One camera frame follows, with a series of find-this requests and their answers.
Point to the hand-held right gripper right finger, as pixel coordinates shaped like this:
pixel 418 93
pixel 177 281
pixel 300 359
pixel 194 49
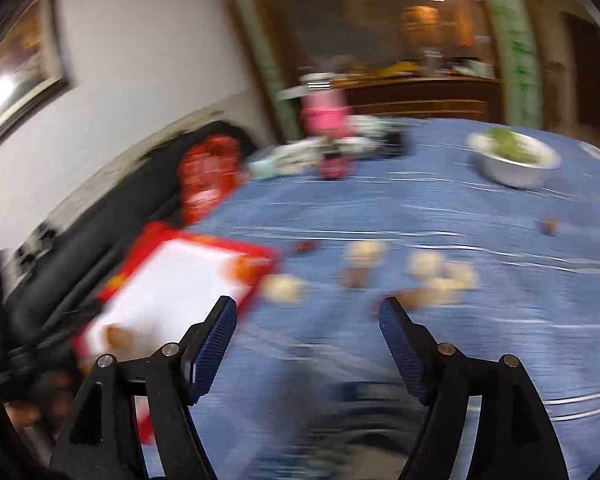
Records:
pixel 400 355

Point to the dark red jar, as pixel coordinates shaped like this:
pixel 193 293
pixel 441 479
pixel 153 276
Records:
pixel 335 165

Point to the red date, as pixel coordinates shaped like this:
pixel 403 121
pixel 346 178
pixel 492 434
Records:
pixel 305 246

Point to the red tray with white inside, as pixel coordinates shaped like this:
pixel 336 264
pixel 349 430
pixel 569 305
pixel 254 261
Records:
pixel 180 280

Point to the green leafy vegetable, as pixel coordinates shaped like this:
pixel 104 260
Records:
pixel 512 144

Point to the small orange fruit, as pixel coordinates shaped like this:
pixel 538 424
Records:
pixel 117 335

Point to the mint and white cloth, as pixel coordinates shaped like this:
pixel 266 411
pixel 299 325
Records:
pixel 290 157

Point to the red plastic bag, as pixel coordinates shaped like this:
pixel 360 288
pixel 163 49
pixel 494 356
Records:
pixel 207 175

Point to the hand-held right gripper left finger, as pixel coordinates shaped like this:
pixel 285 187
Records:
pixel 215 350

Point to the bamboo painted panel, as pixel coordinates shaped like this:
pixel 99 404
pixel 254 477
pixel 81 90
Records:
pixel 512 35

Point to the white crumpled plastic bag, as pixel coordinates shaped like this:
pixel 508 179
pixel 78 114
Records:
pixel 365 130

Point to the black jar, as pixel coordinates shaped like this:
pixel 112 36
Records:
pixel 395 142

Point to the beige fruit piece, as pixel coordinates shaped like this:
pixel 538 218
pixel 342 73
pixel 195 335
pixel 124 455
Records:
pixel 459 276
pixel 420 297
pixel 425 262

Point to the orange mandarin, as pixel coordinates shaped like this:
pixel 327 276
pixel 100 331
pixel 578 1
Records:
pixel 242 270

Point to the brown wooden door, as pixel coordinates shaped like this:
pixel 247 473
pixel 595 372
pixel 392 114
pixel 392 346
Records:
pixel 585 75

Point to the framed wall picture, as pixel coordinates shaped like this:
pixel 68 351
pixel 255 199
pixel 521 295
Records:
pixel 25 65

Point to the blue checked tablecloth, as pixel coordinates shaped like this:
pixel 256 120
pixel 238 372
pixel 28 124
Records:
pixel 380 210

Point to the black leather sofa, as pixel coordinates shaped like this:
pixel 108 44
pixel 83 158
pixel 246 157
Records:
pixel 105 220

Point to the white bowl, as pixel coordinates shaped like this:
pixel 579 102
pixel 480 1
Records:
pixel 517 172

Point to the bottle with pink knit sleeve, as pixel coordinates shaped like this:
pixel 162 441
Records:
pixel 322 112

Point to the wooden sideboard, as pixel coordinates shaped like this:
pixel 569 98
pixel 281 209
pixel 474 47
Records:
pixel 420 95

